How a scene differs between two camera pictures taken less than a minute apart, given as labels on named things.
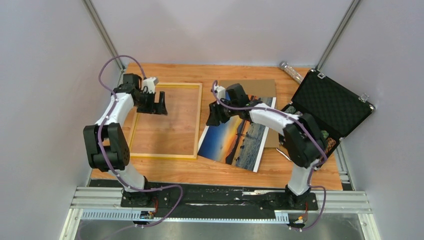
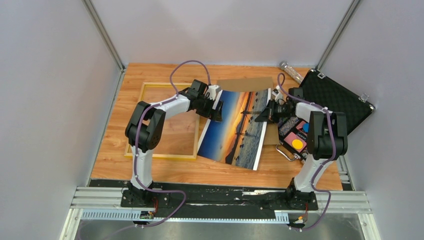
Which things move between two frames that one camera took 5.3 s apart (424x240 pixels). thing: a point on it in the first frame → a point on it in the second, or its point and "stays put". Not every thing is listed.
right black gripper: x=216 y=115 → x=267 y=115
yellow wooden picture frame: x=199 y=85 stays put
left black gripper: x=159 y=108 → x=218 y=113
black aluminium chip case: x=338 y=109 stays put
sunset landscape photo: x=236 y=141 stays put
